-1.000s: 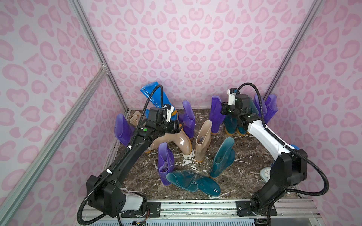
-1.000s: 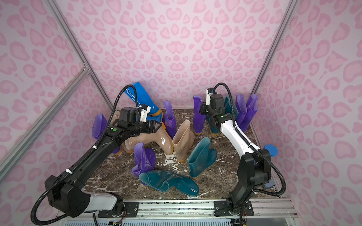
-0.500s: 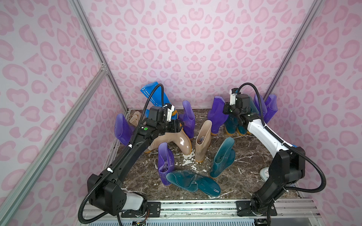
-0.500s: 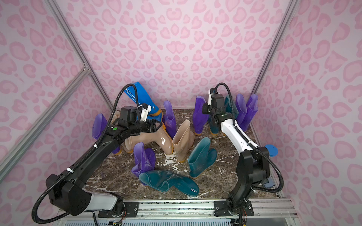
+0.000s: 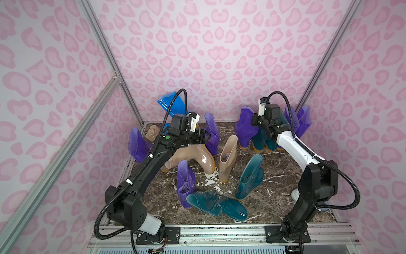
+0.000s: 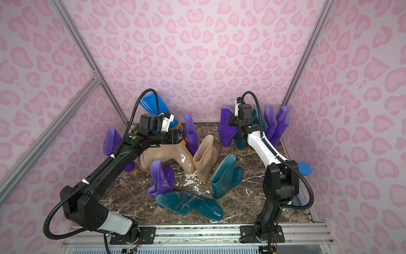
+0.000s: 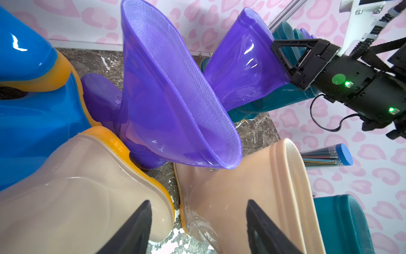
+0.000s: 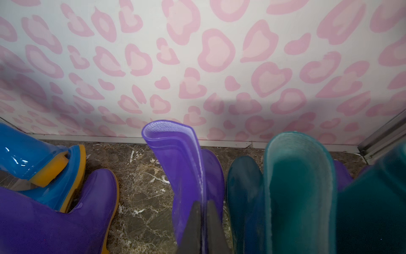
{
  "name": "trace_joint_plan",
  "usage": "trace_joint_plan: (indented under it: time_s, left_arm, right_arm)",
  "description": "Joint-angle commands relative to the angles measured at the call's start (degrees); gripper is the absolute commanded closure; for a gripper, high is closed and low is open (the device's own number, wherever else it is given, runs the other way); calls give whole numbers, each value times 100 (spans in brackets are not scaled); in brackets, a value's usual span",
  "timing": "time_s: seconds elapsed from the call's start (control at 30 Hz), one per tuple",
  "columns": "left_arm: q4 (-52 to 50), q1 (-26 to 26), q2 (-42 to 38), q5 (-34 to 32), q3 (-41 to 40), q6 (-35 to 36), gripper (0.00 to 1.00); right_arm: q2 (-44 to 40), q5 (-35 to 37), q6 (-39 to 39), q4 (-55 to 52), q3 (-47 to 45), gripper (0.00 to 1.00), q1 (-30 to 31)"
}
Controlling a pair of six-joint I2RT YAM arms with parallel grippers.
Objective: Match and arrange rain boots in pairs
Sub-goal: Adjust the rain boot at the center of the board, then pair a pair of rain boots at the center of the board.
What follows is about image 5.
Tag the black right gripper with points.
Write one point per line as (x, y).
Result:
(259, 122)

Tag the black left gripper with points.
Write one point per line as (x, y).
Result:
(196, 137)

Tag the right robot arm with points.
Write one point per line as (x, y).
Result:
(315, 186)

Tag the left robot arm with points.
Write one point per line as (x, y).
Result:
(124, 202)

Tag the beige rain boot lying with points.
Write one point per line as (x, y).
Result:
(198, 153)

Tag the beige rain boot upright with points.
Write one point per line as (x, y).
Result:
(227, 158)

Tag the dark green rain boot lying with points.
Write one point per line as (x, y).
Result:
(216, 204)

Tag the white alarm clock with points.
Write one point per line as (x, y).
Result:
(295, 195)

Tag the aluminium diagonal beam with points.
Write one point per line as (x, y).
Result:
(20, 219)

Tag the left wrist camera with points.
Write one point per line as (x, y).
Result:
(192, 121)

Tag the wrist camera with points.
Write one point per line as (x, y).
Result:
(192, 121)
(268, 110)

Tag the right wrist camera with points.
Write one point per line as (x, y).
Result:
(268, 110)

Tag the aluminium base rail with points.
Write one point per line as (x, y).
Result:
(321, 238)

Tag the aluminium corner post right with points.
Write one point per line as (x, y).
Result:
(349, 16)

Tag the aluminium corner post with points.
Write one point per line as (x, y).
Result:
(349, 16)
(106, 49)

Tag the aluminium corner post left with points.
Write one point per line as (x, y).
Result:
(106, 49)

